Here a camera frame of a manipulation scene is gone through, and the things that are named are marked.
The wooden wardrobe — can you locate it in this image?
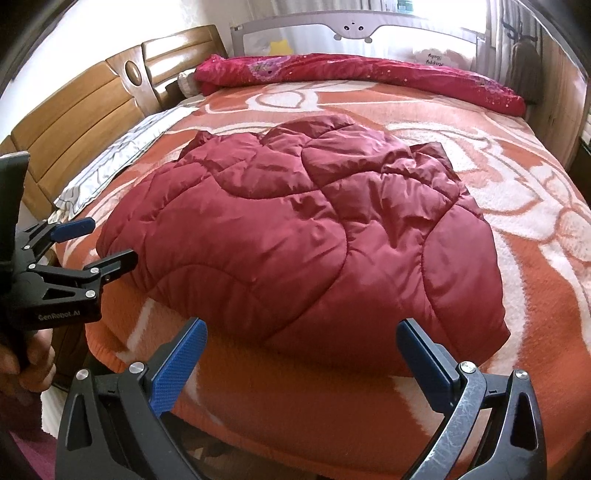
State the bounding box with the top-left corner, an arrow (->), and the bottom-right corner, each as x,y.
538,28 -> 591,171

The wooden headboard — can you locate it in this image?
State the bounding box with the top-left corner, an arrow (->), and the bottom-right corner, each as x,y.
9,24 -> 227,217

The grey bed guard rail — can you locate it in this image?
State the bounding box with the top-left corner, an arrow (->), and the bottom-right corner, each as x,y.
238,9 -> 490,75

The small white cloth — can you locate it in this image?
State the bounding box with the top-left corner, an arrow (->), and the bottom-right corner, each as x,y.
178,70 -> 200,97

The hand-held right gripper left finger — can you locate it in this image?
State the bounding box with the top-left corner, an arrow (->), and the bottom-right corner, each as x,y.
55,316 -> 208,480

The patterned window curtain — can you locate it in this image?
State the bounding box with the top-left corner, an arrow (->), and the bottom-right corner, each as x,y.
487,0 -> 546,107

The dark red quilted jacket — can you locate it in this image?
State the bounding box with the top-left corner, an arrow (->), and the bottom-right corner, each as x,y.
95,114 -> 511,370

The orange and white patterned blanket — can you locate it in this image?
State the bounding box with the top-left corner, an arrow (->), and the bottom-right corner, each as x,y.
55,78 -> 591,480

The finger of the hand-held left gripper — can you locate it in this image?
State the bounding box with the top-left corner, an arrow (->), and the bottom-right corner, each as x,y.
28,248 -> 139,297
21,217 -> 97,260

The person's left hand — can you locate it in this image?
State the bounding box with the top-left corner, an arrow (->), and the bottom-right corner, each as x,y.
0,330 -> 57,407

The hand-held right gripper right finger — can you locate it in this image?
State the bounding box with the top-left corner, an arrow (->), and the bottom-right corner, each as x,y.
396,318 -> 548,480

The pink floral rolled quilt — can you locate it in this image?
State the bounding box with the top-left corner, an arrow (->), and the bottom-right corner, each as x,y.
194,53 -> 527,117

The purple cloth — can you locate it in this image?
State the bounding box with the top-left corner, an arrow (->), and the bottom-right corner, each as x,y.
13,428 -> 62,480

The grey striped pillow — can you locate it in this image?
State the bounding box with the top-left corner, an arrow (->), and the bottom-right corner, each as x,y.
54,107 -> 197,220

